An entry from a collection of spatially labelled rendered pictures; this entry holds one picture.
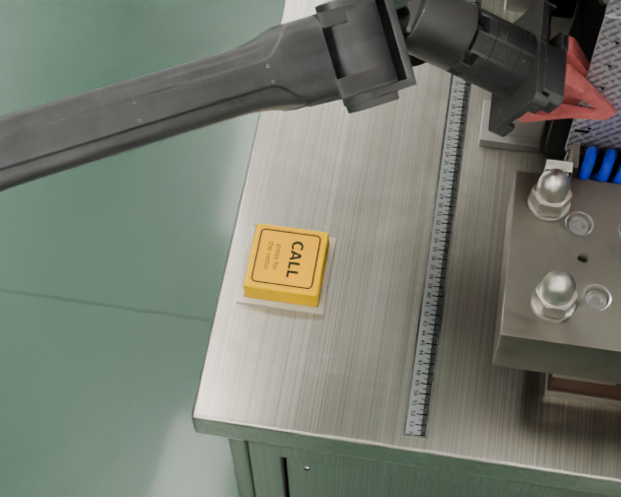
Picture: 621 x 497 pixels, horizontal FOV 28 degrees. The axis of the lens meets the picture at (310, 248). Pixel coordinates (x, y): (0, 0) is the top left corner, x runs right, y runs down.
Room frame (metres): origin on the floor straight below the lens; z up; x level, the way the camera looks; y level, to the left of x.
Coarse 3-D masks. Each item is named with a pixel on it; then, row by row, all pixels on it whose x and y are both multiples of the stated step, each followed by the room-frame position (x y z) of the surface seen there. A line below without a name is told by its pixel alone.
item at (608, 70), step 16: (608, 16) 0.61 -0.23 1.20; (608, 32) 0.61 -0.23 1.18; (608, 48) 0.61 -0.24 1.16; (592, 64) 0.61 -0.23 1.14; (608, 64) 0.61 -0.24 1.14; (592, 80) 0.61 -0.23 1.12; (608, 80) 0.61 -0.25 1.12; (608, 96) 0.61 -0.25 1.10; (576, 128) 0.61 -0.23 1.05; (592, 128) 0.61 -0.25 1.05; (608, 128) 0.61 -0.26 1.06; (592, 144) 0.61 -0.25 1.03; (608, 144) 0.61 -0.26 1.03
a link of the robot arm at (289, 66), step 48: (240, 48) 0.57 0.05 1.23; (288, 48) 0.57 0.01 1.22; (336, 48) 0.59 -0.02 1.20; (384, 48) 0.60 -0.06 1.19; (96, 96) 0.51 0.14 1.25; (144, 96) 0.51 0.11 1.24; (192, 96) 0.52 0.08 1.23; (240, 96) 0.53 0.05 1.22; (288, 96) 0.54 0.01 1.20; (336, 96) 0.56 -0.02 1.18; (0, 144) 0.46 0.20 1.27; (48, 144) 0.47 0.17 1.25; (96, 144) 0.48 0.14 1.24; (144, 144) 0.49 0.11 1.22
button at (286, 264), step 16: (256, 240) 0.58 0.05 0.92; (272, 240) 0.58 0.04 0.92; (288, 240) 0.58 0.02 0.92; (304, 240) 0.58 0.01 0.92; (320, 240) 0.58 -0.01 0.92; (256, 256) 0.56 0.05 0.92; (272, 256) 0.56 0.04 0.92; (288, 256) 0.56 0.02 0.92; (304, 256) 0.56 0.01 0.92; (320, 256) 0.56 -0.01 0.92; (256, 272) 0.55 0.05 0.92; (272, 272) 0.55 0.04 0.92; (288, 272) 0.55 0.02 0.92; (304, 272) 0.54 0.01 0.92; (320, 272) 0.55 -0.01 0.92; (256, 288) 0.53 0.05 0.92; (272, 288) 0.53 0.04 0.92; (288, 288) 0.53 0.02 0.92; (304, 288) 0.53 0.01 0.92; (320, 288) 0.54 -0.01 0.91; (304, 304) 0.52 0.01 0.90
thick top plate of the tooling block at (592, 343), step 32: (512, 192) 0.57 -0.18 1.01; (576, 192) 0.56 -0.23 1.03; (608, 192) 0.56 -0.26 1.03; (512, 224) 0.53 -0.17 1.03; (544, 224) 0.53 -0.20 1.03; (576, 224) 0.53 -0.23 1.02; (608, 224) 0.53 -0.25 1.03; (512, 256) 0.50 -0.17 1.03; (544, 256) 0.50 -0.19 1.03; (576, 256) 0.50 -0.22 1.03; (608, 256) 0.50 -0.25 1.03; (512, 288) 0.47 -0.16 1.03; (576, 288) 0.47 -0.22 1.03; (608, 288) 0.47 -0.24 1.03; (512, 320) 0.44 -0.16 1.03; (576, 320) 0.44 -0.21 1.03; (608, 320) 0.44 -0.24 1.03; (512, 352) 0.42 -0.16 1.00; (544, 352) 0.42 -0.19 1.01; (576, 352) 0.42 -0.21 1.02; (608, 352) 0.41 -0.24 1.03
